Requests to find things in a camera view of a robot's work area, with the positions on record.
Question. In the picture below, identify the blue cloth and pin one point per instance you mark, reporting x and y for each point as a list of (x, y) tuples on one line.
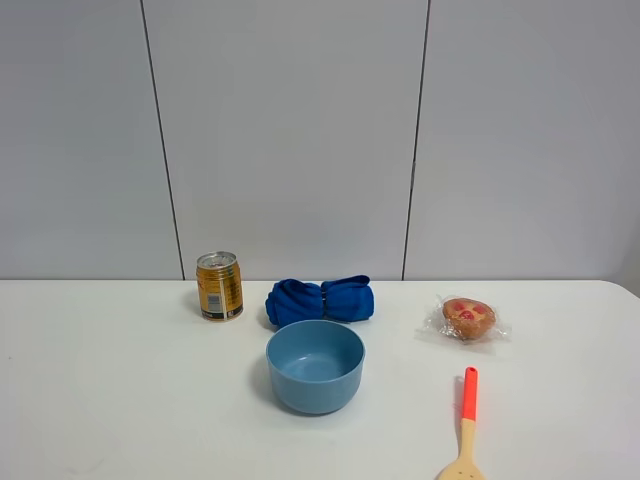
[(346, 300)]

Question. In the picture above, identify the gold drink can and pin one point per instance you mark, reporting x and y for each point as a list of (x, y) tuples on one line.
[(219, 286)]

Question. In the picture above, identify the blue plastic bowl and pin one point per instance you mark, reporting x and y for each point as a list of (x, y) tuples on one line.
[(315, 366)]

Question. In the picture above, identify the wrapped pastry bun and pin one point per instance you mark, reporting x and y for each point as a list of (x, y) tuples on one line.
[(464, 320)]

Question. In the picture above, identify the wooden spoon orange handle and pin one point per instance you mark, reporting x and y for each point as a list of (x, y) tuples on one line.
[(464, 467)]

